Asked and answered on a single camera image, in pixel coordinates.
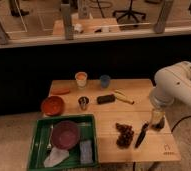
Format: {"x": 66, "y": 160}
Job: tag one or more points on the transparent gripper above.
{"x": 157, "y": 119}

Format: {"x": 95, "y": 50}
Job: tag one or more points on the black brush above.
{"x": 141, "y": 135}

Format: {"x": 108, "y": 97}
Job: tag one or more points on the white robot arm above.
{"x": 171, "y": 82}

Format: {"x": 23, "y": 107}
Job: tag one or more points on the green plastic tray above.
{"x": 40, "y": 140}

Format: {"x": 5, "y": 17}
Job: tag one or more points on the dark grape bunch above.
{"x": 126, "y": 135}

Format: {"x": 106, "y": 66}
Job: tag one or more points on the yellow banana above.
{"x": 121, "y": 97}

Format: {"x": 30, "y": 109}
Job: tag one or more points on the black rectangular eraser block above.
{"x": 105, "y": 99}

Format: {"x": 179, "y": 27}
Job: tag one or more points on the blue cup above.
{"x": 104, "y": 81}

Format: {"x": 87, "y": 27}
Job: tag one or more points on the small metal cup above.
{"x": 83, "y": 102}

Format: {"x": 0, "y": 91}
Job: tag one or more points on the blue-grey sponge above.
{"x": 86, "y": 152}

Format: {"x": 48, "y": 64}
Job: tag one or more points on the white cup orange inside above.
{"x": 81, "y": 79}

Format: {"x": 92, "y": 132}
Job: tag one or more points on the maroon bowl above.
{"x": 65, "y": 135}

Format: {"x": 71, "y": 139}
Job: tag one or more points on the orange carrot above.
{"x": 60, "y": 91}

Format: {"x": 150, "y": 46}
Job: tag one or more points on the red-orange bowl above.
{"x": 52, "y": 106}

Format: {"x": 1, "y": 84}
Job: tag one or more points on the white cloth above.
{"x": 55, "y": 157}

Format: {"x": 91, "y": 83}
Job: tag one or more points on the black office chair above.
{"x": 130, "y": 13}

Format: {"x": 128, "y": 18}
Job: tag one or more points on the background wooden table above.
{"x": 88, "y": 26}

